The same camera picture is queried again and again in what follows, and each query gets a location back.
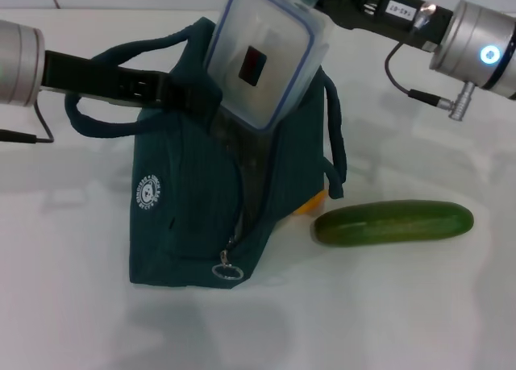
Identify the clear plastic food container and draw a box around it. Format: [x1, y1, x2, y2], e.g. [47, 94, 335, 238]
[203, 0, 335, 145]

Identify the orange yellow pear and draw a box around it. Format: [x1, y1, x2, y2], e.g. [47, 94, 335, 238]
[296, 190, 328, 216]

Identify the green cucumber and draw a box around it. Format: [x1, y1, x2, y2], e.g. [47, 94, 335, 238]
[313, 200, 475, 248]

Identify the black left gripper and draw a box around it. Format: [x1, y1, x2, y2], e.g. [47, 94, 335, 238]
[43, 49, 223, 118]

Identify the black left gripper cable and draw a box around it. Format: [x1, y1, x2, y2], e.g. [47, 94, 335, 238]
[0, 99, 56, 144]

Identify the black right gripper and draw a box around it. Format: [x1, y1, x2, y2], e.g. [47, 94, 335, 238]
[276, 0, 456, 51]

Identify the dark teal insulated lunch bag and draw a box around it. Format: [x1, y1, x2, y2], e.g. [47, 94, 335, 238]
[64, 17, 347, 290]

